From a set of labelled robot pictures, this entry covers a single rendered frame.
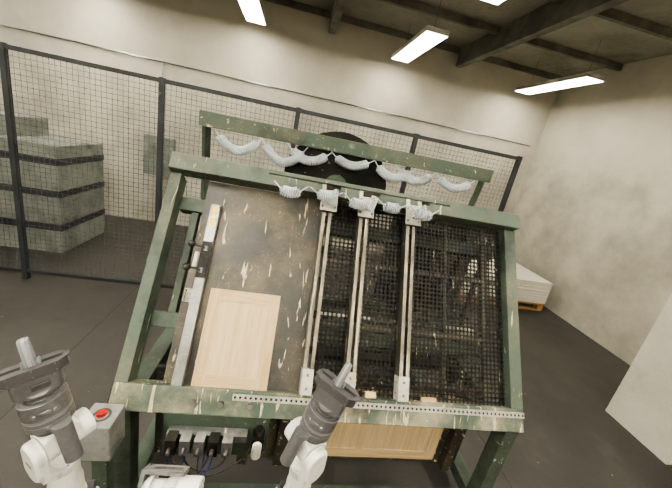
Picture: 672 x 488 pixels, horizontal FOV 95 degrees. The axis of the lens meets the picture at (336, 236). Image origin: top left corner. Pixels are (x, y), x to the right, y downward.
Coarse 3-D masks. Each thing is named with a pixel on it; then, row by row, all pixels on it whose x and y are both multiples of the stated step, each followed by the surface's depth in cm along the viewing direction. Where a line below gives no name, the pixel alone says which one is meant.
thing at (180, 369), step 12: (216, 216) 174; (216, 228) 174; (204, 240) 169; (192, 300) 161; (192, 312) 159; (192, 324) 158; (192, 336) 157; (180, 348) 155; (180, 360) 153; (180, 372) 152; (180, 384) 151
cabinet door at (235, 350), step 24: (216, 288) 167; (216, 312) 164; (240, 312) 166; (264, 312) 169; (216, 336) 161; (240, 336) 163; (264, 336) 165; (216, 360) 158; (240, 360) 161; (264, 360) 163; (192, 384) 154; (216, 384) 156; (240, 384) 158; (264, 384) 160
